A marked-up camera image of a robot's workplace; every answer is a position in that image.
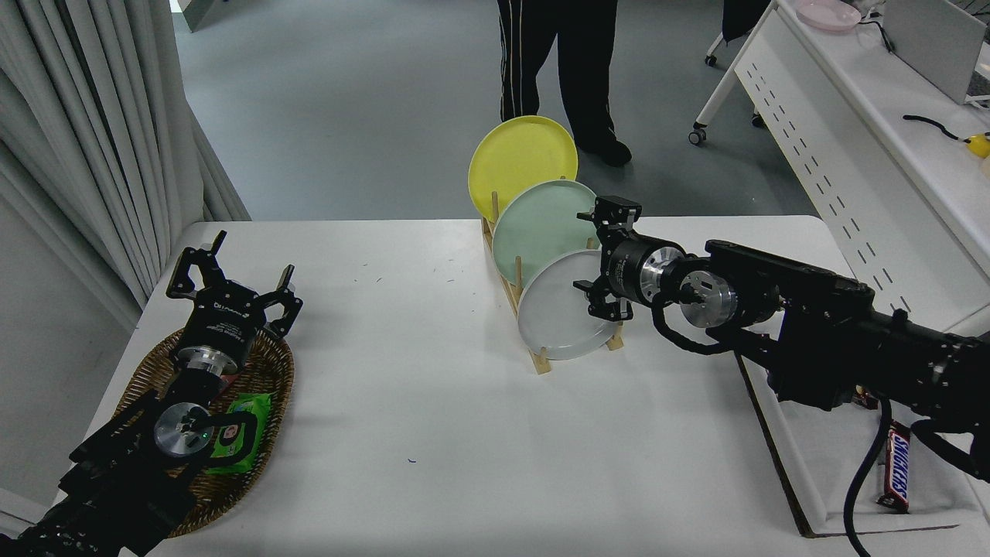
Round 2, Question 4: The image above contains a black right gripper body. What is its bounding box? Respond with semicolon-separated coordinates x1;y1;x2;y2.
599;236;658;304

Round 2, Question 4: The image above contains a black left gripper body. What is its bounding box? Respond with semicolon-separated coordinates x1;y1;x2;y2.
179;282;269;364

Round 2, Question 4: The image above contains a grey plate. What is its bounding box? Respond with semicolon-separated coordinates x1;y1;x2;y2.
517;249;626;361

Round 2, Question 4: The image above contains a pale green plate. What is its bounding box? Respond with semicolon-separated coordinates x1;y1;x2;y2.
492;179;606;289

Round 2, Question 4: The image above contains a wooden plate rack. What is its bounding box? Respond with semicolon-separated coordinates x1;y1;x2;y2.
481;190;625;375

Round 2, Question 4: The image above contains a yellow plate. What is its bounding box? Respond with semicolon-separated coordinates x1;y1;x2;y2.
467;115;579;225

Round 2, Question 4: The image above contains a pink plate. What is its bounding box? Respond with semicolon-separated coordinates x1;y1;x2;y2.
795;0;862;32

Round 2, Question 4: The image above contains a brown wicker basket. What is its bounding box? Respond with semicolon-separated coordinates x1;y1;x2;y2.
114;325;295;538

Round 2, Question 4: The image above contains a green wet wipes pack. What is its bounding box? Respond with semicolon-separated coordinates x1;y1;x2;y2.
203;392;273;475

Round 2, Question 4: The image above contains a person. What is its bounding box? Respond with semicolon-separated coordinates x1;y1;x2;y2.
496;0;633;167

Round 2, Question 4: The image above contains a grey curtain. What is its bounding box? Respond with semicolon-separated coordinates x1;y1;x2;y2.
0;0;252;310

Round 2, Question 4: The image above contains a white perforated desk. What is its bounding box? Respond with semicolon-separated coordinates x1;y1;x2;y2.
688;0;990;341

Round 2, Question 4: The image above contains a white cardboard tray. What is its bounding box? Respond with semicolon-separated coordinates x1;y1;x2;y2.
735;352;987;538

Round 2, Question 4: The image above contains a large Snickers bar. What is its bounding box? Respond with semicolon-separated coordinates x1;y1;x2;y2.
876;420;912;514

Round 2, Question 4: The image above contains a grey laptop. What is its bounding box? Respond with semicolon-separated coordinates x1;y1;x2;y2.
882;0;990;106

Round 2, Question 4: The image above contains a thin black cable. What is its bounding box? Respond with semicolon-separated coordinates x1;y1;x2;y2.
857;19;896;55

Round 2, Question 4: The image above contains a black cable with yellow plug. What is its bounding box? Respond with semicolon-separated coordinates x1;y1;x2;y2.
903;114;971;144

